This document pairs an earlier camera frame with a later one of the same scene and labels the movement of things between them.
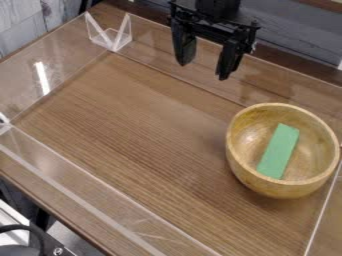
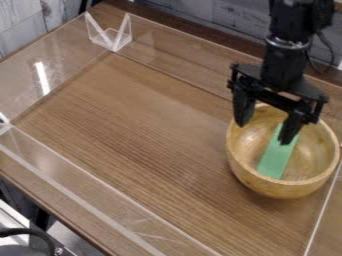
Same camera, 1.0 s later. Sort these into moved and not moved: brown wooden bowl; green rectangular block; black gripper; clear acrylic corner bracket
Moved: black gripper
Not moved: green rectangular block; clear acrylic corner bracket; brown wooden bowl
